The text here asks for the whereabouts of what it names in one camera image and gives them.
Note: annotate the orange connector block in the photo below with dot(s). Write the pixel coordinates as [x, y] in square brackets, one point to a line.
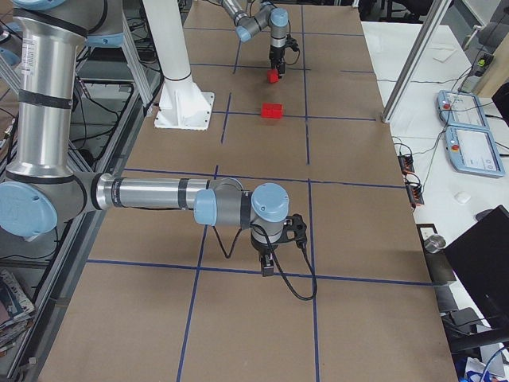
[414, 193]
[406, 163]

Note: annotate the aluminium frame post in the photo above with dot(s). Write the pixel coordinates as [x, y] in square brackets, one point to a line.
[436, 14]

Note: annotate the red block one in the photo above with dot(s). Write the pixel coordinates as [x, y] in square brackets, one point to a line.
[277, 111]
[272, 76]

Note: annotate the lower orange connector block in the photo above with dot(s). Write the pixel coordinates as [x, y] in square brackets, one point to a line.
[414, 193]

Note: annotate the steel cup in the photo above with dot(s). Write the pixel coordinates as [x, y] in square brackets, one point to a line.
[434, 243]

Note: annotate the upper orange connector block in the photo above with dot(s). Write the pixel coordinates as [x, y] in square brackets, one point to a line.
[406, 163]

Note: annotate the upper teach pendant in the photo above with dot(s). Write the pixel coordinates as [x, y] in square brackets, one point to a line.
[461, 109]

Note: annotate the teach pendant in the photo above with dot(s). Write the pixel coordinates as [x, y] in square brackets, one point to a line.
[473, 151]
[461, 109]

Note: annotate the lower teach pendant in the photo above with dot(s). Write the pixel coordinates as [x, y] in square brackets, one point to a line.
[473, 151]

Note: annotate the black monitor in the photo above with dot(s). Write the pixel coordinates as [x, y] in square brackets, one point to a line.
[479, 258]

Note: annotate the white small puck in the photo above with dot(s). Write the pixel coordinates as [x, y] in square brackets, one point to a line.
[462, 197]

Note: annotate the white pedestal column base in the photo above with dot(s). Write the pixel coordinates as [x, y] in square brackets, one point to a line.
[182, 104]

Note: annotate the stack of magazines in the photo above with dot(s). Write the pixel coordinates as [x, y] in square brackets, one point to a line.
[17, 310]

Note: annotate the aluminium frame rack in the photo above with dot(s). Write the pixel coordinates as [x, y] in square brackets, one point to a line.
[40, 192]

